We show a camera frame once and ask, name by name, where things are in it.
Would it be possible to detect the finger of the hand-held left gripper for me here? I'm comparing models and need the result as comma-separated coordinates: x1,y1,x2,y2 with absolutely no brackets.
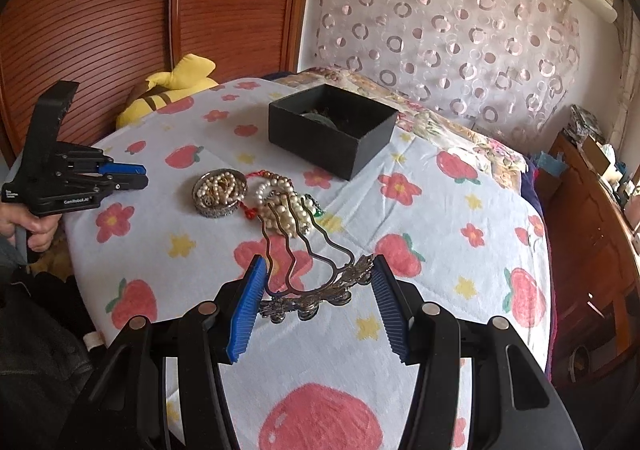
113,174,150,191
98,162,147,175

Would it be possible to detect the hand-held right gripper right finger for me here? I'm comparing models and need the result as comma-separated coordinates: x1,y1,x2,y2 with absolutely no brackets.
370,254,586,450

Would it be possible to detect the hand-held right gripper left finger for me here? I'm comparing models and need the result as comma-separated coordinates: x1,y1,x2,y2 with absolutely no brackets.
57,254,269,450

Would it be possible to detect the ornate metal hair comb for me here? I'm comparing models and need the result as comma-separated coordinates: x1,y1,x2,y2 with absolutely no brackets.
258,197,377,327

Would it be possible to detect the person's left hand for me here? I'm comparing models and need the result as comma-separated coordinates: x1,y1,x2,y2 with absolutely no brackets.
0,204,61,254

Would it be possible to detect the yellow striped plush toy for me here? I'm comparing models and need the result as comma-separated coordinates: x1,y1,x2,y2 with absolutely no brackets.
116,54,217,131

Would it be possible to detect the round metal tin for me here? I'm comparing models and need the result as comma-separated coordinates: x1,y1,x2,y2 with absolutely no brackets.
192,170,249,220

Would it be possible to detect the strawberry printed blanket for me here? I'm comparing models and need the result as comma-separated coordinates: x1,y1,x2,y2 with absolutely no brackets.
65,77,553,450

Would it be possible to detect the wooden slatted wardrobe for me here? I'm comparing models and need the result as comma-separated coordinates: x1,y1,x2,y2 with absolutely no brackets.
0,0,317,168

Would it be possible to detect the black cardboard box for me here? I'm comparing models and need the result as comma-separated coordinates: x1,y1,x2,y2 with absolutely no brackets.
268,83,400,181

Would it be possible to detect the purple bedsheet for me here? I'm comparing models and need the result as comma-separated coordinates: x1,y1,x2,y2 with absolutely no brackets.
516,165,553,381

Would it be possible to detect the floral quilt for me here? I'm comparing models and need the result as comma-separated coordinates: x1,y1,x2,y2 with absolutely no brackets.
275,67,532,191

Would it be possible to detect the person's dark clothing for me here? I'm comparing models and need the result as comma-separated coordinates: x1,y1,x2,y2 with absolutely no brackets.
0,265,108,450

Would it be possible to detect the dark metal ornament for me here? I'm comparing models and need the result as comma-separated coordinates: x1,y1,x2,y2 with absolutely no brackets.
300,105,353,132

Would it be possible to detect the wooden dresser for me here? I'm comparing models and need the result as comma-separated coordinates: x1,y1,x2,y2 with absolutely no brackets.
544,130,640,383

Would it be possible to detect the blue cloth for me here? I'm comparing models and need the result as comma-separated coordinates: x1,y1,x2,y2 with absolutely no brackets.
529,149,567,179

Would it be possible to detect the patterned box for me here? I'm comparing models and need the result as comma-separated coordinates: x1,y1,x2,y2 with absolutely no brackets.
566,103,609,139

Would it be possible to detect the pearl necklace in tin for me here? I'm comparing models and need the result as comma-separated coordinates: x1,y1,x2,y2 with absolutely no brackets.
197,171,244,207

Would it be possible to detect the red cord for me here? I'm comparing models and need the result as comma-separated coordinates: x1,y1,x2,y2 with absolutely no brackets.
242,170,268,222

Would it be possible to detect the pearl bracelet with red cord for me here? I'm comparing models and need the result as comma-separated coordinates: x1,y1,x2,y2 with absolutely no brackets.
255,177,322,237

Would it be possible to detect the sheer ring-patterned curtain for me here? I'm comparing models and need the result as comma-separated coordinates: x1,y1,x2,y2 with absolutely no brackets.
314,0,587,132

